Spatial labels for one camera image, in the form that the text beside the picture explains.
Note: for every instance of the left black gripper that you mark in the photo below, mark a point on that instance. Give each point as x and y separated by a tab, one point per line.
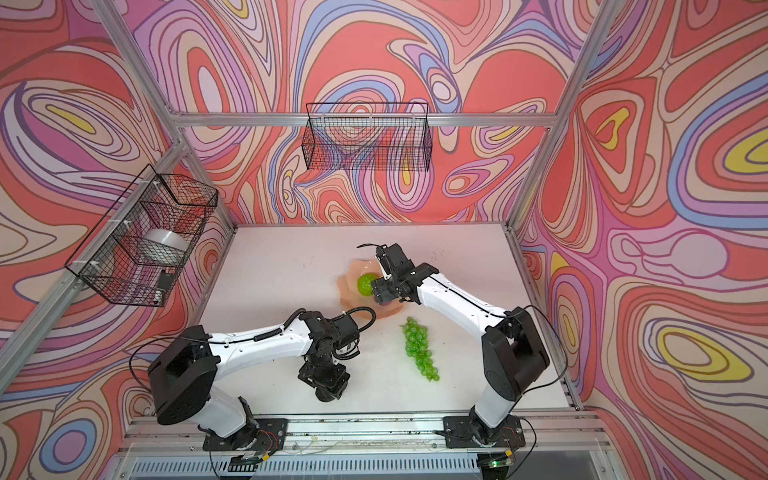
337	386

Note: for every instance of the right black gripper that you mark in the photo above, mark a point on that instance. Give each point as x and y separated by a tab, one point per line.
381	291

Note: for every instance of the green bumpy custard apple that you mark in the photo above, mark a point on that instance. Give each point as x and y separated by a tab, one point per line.
365	284

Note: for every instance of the pink wavy fruit bowl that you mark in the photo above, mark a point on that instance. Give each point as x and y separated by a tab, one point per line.
355	289

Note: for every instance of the green fake grape bunch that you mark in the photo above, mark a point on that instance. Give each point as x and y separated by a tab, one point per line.
417	348

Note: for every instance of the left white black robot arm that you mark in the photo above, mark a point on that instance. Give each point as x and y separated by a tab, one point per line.
184	377

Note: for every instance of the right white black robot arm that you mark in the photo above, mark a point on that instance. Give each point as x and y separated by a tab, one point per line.
513	353

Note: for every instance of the small black device in basket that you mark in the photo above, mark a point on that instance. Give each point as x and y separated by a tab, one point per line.
164	282

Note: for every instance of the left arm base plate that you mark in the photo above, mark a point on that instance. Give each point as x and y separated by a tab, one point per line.
265	435

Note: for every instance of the black wire basket back wall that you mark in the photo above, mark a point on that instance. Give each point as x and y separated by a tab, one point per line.
367	136

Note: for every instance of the black wire basket wall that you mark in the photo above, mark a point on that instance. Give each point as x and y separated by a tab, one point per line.
367	136
159	221

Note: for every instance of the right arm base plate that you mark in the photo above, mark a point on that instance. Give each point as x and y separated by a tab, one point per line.
468	431

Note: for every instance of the aluminium front rail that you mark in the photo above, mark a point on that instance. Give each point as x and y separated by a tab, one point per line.
377	433

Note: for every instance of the black wire basket left wall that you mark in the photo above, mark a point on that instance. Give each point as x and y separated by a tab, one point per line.
159	221

